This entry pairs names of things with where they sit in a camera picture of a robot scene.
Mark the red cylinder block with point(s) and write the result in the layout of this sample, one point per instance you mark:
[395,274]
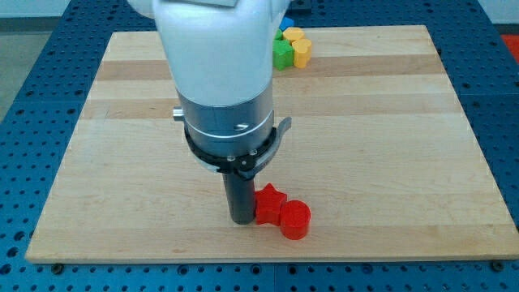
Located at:
[295,217]

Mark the blue block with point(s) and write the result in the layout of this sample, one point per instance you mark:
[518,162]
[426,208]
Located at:
[286,23]

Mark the red star block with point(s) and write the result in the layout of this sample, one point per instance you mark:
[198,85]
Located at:
[268,205]

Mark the light wooden board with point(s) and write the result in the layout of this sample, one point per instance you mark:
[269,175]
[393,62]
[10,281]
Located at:
[380,149]

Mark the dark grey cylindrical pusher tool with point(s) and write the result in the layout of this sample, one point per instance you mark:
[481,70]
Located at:
[240,195]

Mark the green star block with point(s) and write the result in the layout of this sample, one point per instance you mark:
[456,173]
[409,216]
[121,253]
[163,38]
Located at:
[282,54]

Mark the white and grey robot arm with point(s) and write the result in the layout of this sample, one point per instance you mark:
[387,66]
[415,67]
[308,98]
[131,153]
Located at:
[220,56]

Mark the yellow heart block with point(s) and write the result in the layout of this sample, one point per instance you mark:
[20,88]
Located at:
[302,52]

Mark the yellow hexagon block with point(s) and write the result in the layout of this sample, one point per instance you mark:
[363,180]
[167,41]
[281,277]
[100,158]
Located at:
[292,34]

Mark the small green block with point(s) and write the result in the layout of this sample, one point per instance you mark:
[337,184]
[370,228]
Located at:
[278,35]

